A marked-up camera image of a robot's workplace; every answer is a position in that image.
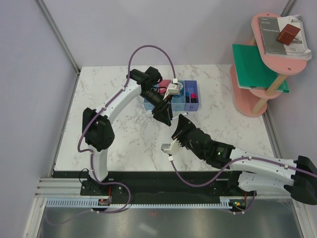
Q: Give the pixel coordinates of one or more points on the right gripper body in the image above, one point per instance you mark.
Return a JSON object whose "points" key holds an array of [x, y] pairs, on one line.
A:
{"points": [[187, 145]]}

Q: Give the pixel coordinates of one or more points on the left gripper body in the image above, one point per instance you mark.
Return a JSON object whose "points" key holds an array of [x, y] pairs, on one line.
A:
{"points": [[161, 104]]}

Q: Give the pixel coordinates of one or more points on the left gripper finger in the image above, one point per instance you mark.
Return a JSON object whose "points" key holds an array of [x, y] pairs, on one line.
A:
{"points": [[158, 115], [167, 113]]}

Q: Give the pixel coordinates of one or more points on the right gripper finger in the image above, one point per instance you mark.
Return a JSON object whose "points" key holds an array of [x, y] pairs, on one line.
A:
{"points": [[184, 125], [181, 135]]}

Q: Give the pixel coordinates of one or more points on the light blue bin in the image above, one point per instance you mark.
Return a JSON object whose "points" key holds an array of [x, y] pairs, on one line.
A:
{"points": [[178, 104], [148, 104]]}

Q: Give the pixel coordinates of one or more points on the pink bin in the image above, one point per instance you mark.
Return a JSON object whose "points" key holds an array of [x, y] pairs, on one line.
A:
{"points": [[163, 84]]}

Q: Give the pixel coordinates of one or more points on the purple bin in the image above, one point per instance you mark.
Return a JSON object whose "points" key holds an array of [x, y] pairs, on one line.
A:
{"points": [[191, 87]]}

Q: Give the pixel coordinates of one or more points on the blue-capped white pen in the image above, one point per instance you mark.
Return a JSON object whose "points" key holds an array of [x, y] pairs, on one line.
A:
{"points": [[177, 116]]}

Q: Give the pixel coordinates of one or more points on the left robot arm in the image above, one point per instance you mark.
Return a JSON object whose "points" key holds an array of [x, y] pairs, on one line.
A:
{"points": [[97, 131]]}

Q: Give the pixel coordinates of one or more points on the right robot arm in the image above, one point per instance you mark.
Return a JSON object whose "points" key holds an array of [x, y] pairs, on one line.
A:
{"points": [[300, 175]]}

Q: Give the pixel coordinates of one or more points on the pink two-tier stand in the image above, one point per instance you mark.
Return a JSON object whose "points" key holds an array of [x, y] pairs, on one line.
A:
{"points": [[253, 102]]}

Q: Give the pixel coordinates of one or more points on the green folder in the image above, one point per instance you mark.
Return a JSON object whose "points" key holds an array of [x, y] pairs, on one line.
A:
{"points": [[251, 71]]}

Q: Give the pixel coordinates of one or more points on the grey setup guide booklet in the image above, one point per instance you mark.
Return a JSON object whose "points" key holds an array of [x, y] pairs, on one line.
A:
{"points": [[269, 29]]}

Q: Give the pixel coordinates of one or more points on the white spiral notebook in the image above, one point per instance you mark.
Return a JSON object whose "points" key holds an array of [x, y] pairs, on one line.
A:
{"points": [[298, 49]]}

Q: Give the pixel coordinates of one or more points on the dark red card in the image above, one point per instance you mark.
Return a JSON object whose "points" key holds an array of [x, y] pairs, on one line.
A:
{"points": [[288, 34]]}

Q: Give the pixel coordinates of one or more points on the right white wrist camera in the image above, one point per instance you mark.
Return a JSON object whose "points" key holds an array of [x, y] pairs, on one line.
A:
{"points": [[171, 149]]}

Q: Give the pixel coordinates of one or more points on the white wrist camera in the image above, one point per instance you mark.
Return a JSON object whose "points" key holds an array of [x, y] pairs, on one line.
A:
{"points": [[171, 149], [172, 89]]}

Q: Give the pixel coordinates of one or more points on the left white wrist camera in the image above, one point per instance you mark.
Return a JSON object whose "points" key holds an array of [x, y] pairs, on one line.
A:
{"points": [[172, 89]]}

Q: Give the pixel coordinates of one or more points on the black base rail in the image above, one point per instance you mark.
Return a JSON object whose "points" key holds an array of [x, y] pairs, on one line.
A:
{"points": [[159, 187]]}

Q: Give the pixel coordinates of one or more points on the white slotted cable duct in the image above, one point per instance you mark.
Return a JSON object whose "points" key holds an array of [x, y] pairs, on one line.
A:
{"points": [[98, 203]]}

